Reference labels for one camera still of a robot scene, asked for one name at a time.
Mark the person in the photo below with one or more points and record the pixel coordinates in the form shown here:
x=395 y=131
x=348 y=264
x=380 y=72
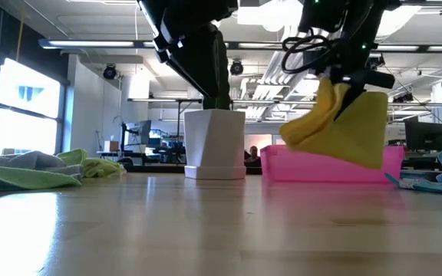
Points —
x=252 y=155

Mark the bright framed window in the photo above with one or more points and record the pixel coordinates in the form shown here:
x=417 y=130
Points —
x=27 y=88

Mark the yellow microfiber towel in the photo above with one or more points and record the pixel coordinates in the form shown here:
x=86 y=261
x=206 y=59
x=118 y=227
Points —
x=351 y=138

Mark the black computer monitor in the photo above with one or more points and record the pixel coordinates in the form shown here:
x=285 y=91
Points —
x=424 y=136

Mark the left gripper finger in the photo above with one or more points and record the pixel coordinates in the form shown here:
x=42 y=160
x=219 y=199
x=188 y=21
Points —
x=194 y=61

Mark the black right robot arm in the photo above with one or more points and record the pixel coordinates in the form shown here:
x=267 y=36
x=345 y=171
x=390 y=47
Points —
x=370 y=7

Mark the white faceted plant pot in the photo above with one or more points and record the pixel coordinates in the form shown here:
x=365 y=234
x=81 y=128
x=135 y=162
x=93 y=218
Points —
x=215 y=142

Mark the computer monitor on arm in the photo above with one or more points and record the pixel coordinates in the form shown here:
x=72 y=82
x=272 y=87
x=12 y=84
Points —
x=140 y=130

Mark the grey microfiber towel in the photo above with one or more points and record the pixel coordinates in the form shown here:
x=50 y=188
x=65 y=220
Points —
x=33 y=159

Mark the small cardboard box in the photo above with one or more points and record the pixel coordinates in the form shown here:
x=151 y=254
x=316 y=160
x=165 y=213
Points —
x=111 y=146

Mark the pink plastic bin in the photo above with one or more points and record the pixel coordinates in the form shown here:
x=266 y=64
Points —
x=274 y=165

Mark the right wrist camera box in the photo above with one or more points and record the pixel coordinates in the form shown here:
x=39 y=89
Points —
x=320 y=15

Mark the black ceiling spotlight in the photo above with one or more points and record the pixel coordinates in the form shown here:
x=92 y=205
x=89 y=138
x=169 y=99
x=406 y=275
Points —
x=403 y=97
x=109 y=72
x=236 y=68
x=376 y=61

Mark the long ceiling light fixture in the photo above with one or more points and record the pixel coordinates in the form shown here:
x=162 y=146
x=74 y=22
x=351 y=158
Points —
x=416 y=48
x=90 y=43

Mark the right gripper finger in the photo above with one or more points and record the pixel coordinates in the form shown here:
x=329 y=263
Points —
x=370 y=80

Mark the green cactus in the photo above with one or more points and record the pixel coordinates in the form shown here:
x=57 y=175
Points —
x=225 y=76

